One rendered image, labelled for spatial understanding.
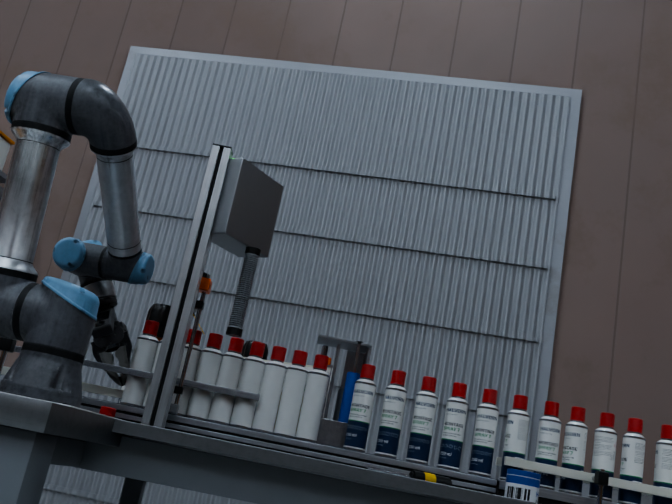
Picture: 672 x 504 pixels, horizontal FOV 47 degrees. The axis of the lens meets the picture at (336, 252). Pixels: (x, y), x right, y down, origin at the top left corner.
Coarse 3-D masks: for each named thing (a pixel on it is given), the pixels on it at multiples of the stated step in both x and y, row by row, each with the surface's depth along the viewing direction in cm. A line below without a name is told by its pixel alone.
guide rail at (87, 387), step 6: (6, 372) 185; (84, 384) 186; (90, 384) 186; (84, 390) 185; (90, 390) 185; (96, 390) 185; (102, 390) 185; (108, 390) 186; (114, 390) 186; (120, 390) 186; (114, 396) 185; (120, 396) 185
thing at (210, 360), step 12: (216, 336) 186; (216, 348) 186; (204, 360) 184; (216, 360) 184; (204, 372) 183; (216, 372) 184; (192, 396) 182; (204, 396) 181; (192, 408) 181; (204, 408) 181; (204, 420) 181
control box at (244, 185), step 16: (240, 160) 181; (240, 176) 180; (256, 176) 185; (224, 192) 180; (240, 192) 180; (256, 192) 185; (272, 192) 191; (224, 208) 179; (240, 208) 180; (256, 208) 185; (272, 208) 191; (224, 224) 177; (240, 224) 180; (256, 224) 185; (272, 224) 191; (224, 240) 182; (240, 240) 181; (256, 240) 185; (240, 256) 193
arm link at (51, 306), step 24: (24, 288) 150; (48, 288) 148; (72, 288) 148; (24, 312) 147; (48, 312) 146; (72, 312) 147; (96, 312) 153; (24, 336) 148; (48, 336) 145; (72, 336) 147
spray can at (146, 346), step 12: (156, 324) 186; (144, 336) 184; (156, 336) 187; (144, 348) 183; (156, 348) 185; (132, 360) 183; (144, 360) 183; (132, 384) 181; (144, 384) 182; (132, 396) 180; (144, 396) 182
